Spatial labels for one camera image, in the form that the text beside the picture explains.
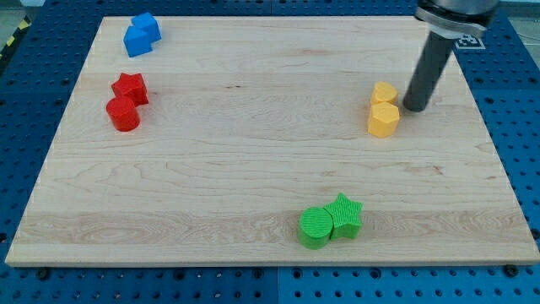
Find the yellow hexagon block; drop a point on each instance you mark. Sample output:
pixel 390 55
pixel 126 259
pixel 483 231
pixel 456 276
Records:
pixel 383 119

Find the blue pentagon block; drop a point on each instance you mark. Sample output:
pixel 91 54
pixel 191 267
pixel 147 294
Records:
pixel 136 42

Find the red cylinder block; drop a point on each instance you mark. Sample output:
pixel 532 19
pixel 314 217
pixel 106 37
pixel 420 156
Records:
pixel 123 113

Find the yellow heart block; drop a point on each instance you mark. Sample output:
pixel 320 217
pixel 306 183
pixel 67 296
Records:
pixel 383 92

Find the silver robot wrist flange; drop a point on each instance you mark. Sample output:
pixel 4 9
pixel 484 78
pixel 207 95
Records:
pixel 453 18

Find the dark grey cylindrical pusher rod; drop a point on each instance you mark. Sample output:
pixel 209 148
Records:
pixel 435 54

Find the red star block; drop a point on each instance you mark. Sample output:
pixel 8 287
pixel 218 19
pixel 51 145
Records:
pixel 133 87

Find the white fiducial marker tag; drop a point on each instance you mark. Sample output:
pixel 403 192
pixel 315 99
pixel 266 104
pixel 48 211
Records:
pixel 469 42

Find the green star block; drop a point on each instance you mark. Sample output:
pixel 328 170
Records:
pixel 345 214

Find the blue cube block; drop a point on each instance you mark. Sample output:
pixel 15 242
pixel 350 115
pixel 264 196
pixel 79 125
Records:
pixel 149 24

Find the green cylinder block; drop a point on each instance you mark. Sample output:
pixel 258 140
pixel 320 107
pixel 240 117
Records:
pixel 315 228

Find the light wooden board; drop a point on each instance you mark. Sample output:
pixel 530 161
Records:
pixel 250 122

